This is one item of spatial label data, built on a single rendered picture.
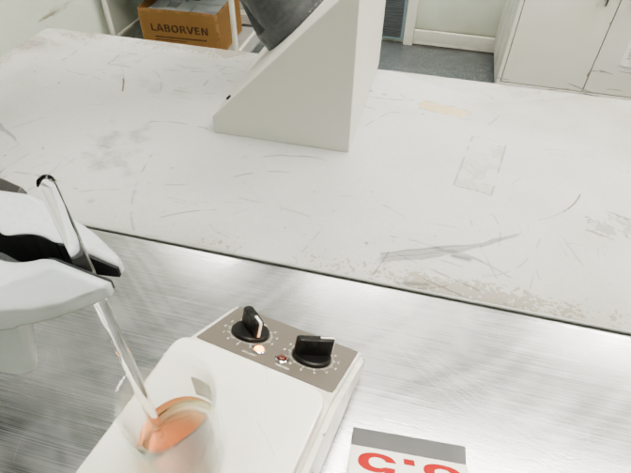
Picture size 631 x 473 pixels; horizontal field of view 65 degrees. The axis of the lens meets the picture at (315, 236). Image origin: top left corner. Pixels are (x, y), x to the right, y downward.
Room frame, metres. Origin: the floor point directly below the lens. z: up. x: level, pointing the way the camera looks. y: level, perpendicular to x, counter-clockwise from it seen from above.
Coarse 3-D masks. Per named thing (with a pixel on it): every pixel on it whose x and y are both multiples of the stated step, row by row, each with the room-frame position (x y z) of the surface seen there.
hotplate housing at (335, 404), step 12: (228, 312) 0.27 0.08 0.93; (192, 336) 0.22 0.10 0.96; (252, 360) 0.20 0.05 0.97; (360, 360) 0.22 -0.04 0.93; (276, 372) 0.19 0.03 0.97; (348, 372) 0.20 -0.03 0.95; (360, 372) 0.22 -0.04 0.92; (348, 384) 0.19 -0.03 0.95; (324, 396) 0.17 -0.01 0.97; (336, 396) 0.17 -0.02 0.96; (348, 396) 0.19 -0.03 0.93; (324, 408) 0.16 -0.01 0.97; (336, 408) 0.16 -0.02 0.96; (324, 420) 0.15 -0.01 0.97; (336, 420) 0.16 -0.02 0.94; (324, 432) 0.14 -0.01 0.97; (312, 444) 0.13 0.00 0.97; (324, 444) 0.14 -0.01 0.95; (312, 456) 0.13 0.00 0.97; (324, 456) 0.14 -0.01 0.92; (300, 468) 0.12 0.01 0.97; (312, 468) 0.12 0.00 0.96
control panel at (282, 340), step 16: (224, 320) 0.25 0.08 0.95; (240, 320) 0.25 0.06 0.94; (272, 320) 0.26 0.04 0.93; (208, 336) 0.22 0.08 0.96; (224, 336) 0.22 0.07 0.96; (272, 336) 0.23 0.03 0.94; (288, 336) 0.24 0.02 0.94; (240, 352) 0.21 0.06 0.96; (256, 352) 0.21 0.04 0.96; (272, 352) 0.21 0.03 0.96; (288, 352) 0.21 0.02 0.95; (336, 352) 0.22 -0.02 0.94; (352, 352) 0.23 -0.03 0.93; (272, 368) 0.19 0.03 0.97; (288, 368) 0.19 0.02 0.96; (304, 368) 0.20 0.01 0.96; (320, 368) 0.20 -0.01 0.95; (336, 368) 0.20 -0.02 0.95; (320, 384) 0.18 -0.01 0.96; (336, 384) 0.18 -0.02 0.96
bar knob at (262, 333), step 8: (248, 312) 0.25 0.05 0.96; (256, 312) 0.25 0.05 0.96; (248, 320) 0.24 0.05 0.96; (256, 320) 0.23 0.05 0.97; (232, 328) 0.23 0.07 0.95; (240, 328) 0.23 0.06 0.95; (248, 328) 0.23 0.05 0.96; (256, 328) 0.23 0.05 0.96; (264, 328) 0.24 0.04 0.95; (240, 336) 0.22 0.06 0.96; (248, 336) 0.23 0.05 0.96; (256, 336) 0.22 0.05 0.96; (264, 336) 0.23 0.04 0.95
